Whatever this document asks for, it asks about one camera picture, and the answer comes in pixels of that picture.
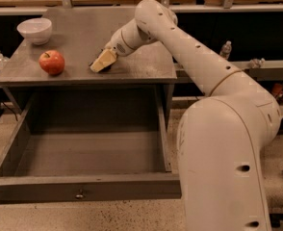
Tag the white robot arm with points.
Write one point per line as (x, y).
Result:
(220, 137)

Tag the grey wooden drawer cabinet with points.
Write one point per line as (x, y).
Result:
(83, 48)

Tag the orange bottles under shelf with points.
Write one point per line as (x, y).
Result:
(282, 92)

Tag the red apple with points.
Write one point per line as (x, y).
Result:
(52, 62)

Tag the open grey top drawer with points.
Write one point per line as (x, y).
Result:
(88, 145)

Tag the clear pump sanitizer bottle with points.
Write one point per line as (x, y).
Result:
(3, 61)

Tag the clear plastic water bottle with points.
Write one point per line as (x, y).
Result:
(226, 50)

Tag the crumpled clear plastic wrapper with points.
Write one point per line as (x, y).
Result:
(256, 63)

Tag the white ceramic bowl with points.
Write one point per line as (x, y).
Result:
(36, 30)

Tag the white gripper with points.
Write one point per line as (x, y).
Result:
(117, 45)

